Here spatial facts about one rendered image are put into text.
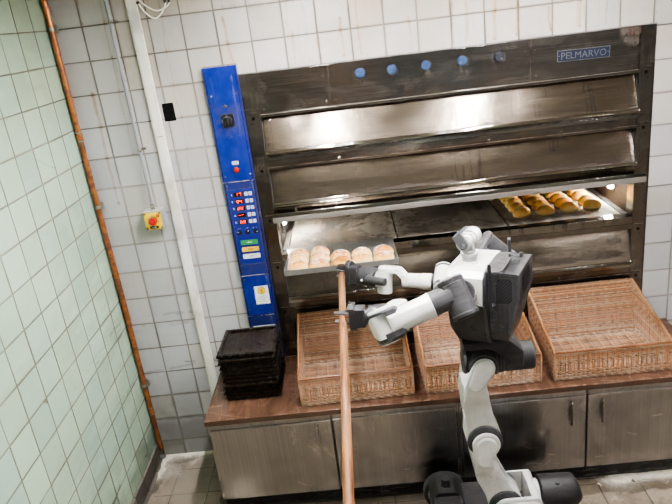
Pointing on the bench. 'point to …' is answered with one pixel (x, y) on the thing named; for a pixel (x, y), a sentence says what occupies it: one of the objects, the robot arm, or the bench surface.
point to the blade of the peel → (350, 255)
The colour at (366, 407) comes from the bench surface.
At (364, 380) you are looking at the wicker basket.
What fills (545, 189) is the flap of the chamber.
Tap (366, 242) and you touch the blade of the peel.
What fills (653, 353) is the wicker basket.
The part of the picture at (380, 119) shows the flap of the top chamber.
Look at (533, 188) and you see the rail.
